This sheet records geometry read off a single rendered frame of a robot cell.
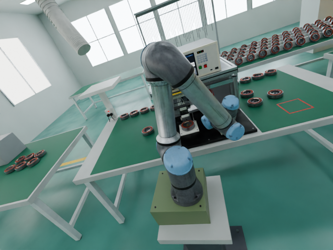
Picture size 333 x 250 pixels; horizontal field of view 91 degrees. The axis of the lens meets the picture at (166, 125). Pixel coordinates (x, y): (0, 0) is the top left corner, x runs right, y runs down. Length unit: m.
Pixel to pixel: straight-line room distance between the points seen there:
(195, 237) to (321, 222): 1.14
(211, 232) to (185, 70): 0.67
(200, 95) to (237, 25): 7.51
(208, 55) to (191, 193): 0.94
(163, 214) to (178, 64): 0.63
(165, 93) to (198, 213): 0.51
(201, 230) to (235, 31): 7.66
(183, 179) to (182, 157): 0.09
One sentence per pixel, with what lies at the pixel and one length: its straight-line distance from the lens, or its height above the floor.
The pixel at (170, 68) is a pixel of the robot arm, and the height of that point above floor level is 1.41.
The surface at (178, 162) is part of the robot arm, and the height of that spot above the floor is 1.07.
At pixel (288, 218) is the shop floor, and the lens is 1.75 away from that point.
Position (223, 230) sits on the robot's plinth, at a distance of 0.85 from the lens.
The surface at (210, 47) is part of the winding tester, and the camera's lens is 1.30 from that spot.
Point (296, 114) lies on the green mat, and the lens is 1.42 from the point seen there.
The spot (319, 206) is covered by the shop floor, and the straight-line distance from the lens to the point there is 1.86.
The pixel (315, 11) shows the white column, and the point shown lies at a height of 0.81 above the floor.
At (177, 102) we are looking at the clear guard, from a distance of 1.13.
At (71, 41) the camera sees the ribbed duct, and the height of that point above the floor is 1.67.
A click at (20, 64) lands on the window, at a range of 6.92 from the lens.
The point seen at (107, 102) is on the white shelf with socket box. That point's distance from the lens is 2.09.
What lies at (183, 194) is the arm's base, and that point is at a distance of 0.75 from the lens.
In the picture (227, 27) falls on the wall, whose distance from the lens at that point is 7.92.
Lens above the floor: 1.52
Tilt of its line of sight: 30 degrees down
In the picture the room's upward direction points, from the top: 21 degrees counter-clockwise
